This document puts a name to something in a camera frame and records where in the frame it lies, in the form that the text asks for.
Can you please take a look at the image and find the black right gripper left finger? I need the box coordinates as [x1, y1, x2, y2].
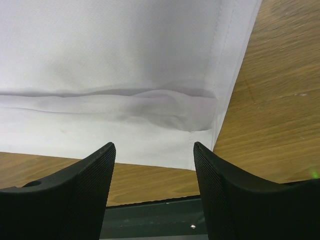
[0, 142, 116, 240]

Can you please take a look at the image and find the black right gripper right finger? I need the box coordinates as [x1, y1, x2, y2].
[193, 142, 320, 240]

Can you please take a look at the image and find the white t-shirt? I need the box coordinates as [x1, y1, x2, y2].
[0, 0, 261, 170]

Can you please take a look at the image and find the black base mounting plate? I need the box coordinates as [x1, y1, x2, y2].
[100, 195, 208, 240]

